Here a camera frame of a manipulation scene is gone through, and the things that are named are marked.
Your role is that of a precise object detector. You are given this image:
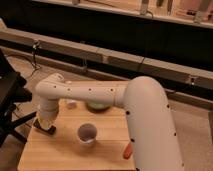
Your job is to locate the green bowl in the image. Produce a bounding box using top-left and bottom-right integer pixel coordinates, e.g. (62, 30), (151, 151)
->
(86, 102), (109, 112)

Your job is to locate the black eraser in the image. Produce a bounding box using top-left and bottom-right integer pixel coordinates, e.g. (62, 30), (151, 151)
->
(33, 119), (56, 135)

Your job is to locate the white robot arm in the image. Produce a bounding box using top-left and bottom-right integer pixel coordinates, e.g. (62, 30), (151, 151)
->
(35, 73), (184, 171)

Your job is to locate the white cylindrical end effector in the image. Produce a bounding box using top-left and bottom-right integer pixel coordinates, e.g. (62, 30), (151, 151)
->
(37, 111), (55, 130)

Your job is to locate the orange carrot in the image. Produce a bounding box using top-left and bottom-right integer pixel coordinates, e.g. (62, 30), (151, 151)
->
(123, 144), (132, 159)

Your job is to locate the white paper cup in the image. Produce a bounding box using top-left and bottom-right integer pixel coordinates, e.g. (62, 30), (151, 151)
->
(77, 123), (97, 147)

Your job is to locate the black office chair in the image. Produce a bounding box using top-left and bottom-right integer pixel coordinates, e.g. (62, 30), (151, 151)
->
(0, 49), (36, 147)

